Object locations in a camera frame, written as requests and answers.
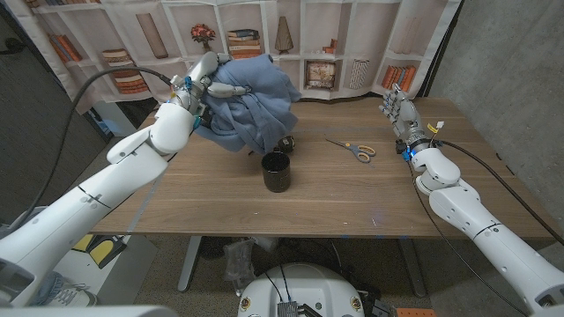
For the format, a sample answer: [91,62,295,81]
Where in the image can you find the black cup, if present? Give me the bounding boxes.
[260,151,292,194]

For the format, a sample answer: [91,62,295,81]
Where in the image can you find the white robot chest cover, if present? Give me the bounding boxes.
[0,305,180,317]

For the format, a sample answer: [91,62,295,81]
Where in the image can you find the grey metal table leg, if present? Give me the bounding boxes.
[398,237,427,299]
[177,236,203,293]

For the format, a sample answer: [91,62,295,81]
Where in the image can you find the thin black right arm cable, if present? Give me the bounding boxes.
[410,161,529,317]

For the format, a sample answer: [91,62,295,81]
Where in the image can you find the blue hoodie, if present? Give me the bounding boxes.
[193,53,303,155]

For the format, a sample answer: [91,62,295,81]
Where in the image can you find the printed bookshelf backdrop cloth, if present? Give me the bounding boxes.
[4,0,463,115]

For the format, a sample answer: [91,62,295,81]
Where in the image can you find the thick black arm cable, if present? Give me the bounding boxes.
[8,65,174,232]
[439,139,564,247]

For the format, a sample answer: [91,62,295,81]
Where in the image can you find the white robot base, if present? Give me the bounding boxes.
[236,262,367,317]

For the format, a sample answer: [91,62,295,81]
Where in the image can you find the scissors with yellow grey handles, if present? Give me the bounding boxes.
[324,137,377,165]

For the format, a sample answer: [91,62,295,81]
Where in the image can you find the yellow black foot pedal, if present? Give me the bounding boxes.
[72,232,127,269]

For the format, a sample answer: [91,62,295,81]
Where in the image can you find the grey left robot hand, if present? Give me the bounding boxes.
[169,51,252,118]

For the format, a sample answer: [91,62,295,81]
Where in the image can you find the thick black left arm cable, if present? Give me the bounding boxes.
[8,65,174,232]

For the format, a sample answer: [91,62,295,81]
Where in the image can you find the black tape measure with strap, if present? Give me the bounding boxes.
[249,135,296,156]

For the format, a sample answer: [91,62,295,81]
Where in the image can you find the orange box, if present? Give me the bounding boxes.
[396,307,440,317]

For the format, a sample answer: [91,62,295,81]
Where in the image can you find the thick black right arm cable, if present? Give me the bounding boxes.
[439,139,564,247]

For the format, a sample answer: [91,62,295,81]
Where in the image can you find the white cabinet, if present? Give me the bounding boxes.
[94,100,155,136]

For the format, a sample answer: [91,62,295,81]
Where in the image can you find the clear plastic bag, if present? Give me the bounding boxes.
[222,240,257,283]

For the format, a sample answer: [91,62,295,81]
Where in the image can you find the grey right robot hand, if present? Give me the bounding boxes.
[379,83,431,151]

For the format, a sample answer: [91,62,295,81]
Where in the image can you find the black door handle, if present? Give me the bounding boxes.
[0,37,26,56]

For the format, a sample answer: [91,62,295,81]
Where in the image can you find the grey white sneaker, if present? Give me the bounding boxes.
[48,284,98,308]

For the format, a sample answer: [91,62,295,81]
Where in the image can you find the person's leg in jeans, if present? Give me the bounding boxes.
[33,271,63,305]

